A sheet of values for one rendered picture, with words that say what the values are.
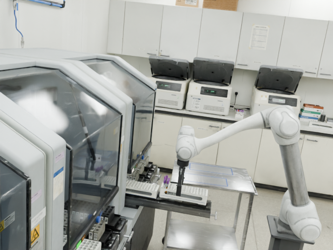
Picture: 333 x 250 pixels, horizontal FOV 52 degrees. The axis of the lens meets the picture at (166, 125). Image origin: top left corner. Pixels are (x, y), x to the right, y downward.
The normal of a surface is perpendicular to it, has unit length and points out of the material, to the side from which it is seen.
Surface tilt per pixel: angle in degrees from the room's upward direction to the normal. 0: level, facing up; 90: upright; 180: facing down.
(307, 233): 96
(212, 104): 90
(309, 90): 90
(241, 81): 90
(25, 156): 29
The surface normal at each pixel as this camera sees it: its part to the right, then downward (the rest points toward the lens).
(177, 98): -0.20, 0.23
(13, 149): 0.57, -0.77
